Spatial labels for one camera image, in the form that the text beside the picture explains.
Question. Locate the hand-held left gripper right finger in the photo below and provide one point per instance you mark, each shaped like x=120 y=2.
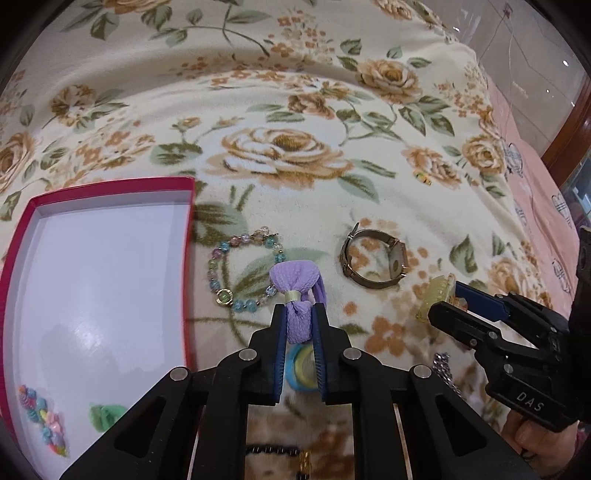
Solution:
x=319 y=355

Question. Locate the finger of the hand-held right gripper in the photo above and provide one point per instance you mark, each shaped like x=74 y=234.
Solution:
x=480 y=300
x=461 y=323

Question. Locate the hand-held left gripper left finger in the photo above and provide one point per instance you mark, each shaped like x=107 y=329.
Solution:
x=278 y=350

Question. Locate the yellow hair claw clip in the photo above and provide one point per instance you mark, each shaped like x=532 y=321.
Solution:
x=431 y=295

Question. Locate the gold mesh band wristwatch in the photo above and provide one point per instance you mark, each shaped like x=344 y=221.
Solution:
x=397 y=258

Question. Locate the red shallow box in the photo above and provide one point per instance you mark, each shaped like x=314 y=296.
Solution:
x=92 y=277

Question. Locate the person's right hand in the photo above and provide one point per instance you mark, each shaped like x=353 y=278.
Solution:
x=524 y=436

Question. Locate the pink printed bed sheet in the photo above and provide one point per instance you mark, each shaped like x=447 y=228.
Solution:
x=531 y=184

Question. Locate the small yellow black trinket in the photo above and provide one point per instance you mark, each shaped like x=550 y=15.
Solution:
x=422 y=178

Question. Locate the brown wooden furniture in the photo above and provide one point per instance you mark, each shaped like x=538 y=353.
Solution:
x=570 y=134

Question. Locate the floral blanket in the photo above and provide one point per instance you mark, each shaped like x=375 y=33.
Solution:
x=277 y=92

